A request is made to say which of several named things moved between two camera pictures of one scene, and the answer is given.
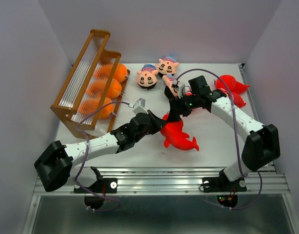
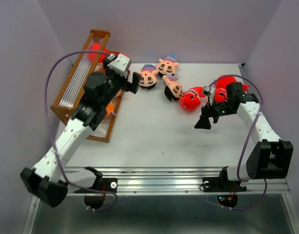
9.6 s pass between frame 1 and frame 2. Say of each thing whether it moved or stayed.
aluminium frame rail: stayed
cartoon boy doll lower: stayed
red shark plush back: stayed
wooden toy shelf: stayed
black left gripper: moved
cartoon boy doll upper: stayed
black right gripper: moved
